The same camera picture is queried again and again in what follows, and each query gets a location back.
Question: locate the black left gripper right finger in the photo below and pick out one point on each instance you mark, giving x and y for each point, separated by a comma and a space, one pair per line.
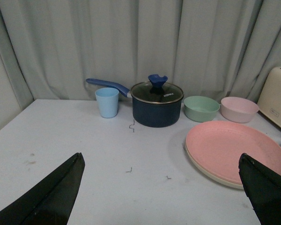
263, 188

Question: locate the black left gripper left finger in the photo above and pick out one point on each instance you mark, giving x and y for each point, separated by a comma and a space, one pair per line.
49, 202

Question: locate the pink plate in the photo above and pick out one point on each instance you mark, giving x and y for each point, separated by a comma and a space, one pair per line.
233, 138

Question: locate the beige plate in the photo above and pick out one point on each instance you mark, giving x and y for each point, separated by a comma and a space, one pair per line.
216, 166

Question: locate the pink bowl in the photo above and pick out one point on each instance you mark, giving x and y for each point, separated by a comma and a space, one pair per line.
238, 109

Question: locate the cream toaster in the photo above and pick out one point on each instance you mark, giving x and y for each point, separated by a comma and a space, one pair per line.
270, 98

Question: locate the green bowl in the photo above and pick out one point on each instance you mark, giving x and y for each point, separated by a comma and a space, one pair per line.
200, 109

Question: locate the light blue cup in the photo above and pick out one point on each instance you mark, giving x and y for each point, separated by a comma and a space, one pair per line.
107, 99

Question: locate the dark blue saucepan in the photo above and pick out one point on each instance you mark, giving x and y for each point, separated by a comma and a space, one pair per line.
150, 115

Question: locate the glass pot lid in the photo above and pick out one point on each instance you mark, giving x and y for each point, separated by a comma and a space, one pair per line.
157, 91

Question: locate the grey curtain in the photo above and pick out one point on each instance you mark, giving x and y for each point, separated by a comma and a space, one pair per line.
214, 48

